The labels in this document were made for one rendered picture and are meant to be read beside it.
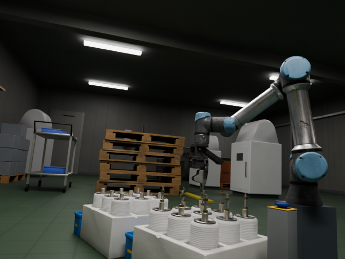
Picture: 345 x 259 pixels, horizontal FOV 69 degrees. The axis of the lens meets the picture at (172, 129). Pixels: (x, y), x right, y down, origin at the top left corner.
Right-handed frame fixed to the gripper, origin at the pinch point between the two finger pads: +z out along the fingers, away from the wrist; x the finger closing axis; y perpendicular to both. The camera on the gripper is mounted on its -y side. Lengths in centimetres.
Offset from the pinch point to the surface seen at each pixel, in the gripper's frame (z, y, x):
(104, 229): 23, 44, -11
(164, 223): 13.7, 20.1, 16.8
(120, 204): 11.5, 37.5, -10.6
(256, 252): 19.7, -11.6, 29.3
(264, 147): -57, -209, -306
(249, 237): 15.9, -10.8, 25.3
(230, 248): 16.5, 1.6, 36.9
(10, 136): -40, 229, -341
